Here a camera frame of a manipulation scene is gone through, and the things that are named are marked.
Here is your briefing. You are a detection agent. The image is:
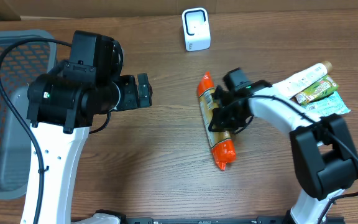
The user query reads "orange pasta package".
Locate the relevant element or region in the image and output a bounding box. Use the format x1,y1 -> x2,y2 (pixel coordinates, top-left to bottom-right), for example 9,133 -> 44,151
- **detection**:
197,72 -> 237,170

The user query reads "white tube gold cap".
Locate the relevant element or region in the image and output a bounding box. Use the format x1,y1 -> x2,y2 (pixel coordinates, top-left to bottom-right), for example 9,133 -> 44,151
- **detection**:
273,61 -> 333,99

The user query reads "green snack packet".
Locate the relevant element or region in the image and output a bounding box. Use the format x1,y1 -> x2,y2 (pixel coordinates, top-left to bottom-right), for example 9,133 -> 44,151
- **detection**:
295,75 -> 339,105

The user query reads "teal wet wipes packet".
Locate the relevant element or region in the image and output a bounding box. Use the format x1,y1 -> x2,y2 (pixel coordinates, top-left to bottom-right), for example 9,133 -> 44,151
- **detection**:
303,91 -> 351,116

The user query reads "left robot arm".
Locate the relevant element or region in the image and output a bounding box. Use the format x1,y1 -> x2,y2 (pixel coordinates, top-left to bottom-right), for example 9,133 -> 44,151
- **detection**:
21,30 -> 152,223

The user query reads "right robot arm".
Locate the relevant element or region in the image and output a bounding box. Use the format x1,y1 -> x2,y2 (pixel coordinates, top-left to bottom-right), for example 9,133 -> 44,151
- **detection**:
209,80 -> 358,223

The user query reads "white barcode scanner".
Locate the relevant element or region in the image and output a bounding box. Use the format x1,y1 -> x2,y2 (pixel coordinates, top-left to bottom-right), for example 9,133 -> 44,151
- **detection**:
181,7 -> 211,52

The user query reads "grey plastic mesh basket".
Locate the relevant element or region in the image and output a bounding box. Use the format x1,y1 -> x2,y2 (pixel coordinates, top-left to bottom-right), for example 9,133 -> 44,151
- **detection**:
0,30 -> 57,200

